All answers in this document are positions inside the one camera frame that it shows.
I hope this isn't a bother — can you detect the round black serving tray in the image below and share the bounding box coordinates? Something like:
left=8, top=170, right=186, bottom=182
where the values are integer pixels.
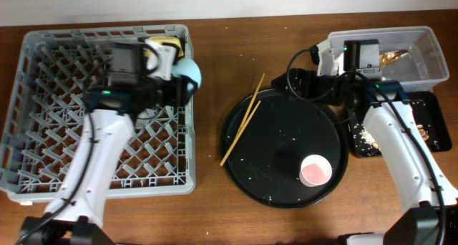
left=220, top=89, right=349, bottom=208

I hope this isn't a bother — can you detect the pink cup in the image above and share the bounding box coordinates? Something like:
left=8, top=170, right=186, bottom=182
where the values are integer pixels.
left=299, top=155, right=332, bottom=187

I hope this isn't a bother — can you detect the grey round plate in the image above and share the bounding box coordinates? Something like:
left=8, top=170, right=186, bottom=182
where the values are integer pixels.
left=135, top=109, right=159, bottom=129

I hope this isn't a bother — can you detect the black rectangular tray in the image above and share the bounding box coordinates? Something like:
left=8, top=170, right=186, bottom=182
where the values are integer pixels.
left=347, top=91, right=452, bottom=158

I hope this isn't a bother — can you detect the clear plastic bin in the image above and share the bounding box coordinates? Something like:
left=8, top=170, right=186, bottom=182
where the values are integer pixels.
left=317, top=26, right=449, bottom=92

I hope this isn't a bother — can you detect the yellow bowl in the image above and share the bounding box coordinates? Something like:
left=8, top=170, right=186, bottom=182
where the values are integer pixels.
left=145, top=36, right=185, bottom=57

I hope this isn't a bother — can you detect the food scraps and rice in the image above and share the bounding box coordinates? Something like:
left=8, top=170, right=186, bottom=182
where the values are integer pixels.
left=351, top=123, right=442, bottom=158

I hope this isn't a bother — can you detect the brown snack wrapper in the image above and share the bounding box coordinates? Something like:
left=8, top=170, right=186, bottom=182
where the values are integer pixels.
left=379, top=49, right=409, bottom=67

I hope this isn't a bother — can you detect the grey plastic dishwasher rack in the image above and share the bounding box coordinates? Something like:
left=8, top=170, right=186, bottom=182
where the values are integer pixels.
left=1, top=24, right=196, bottom=206

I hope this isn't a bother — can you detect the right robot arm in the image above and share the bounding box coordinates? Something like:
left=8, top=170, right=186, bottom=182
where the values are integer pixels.
left=271, top=39, right=457, bottom=244

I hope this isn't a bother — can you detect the blue cup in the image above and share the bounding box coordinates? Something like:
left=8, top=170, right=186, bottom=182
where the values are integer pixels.
left=172, top=58, right=202, bottom=92

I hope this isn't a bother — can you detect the wooden chopstick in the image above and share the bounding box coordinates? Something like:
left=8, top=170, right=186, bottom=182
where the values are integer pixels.
left=220, top=100, right=261, bottom=166
left=237, top=73, right=265, bottom=135

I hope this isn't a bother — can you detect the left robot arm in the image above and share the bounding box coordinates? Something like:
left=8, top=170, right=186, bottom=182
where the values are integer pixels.
left=17, top=36, right=202, bottom=244

